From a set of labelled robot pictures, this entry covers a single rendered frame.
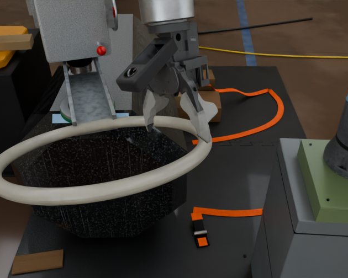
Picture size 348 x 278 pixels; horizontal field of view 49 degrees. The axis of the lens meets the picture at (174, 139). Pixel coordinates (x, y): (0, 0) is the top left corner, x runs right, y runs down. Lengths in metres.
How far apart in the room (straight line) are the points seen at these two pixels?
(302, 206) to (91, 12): 0.90
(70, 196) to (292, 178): 0.86
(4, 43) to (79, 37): 1.09
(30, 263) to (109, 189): 1.57
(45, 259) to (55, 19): 1.30
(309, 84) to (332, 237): 2.42
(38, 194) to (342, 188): 0.89
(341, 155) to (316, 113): 1.97
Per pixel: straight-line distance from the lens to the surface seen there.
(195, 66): 0.67
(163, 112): 1.83
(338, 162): 1.29
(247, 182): 2.48
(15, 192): 0.72
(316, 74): 3.78
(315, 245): 1.34
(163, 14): 0.63
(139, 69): 0.61
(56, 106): 1.70
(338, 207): 1.21
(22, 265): 2.19
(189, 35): 0.68
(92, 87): 1.30
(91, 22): 1.32
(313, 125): 3.09
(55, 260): 2.16
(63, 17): 1.31
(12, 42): 2.37
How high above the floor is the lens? 1.77
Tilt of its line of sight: 40 degrees down
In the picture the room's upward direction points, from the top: straight up
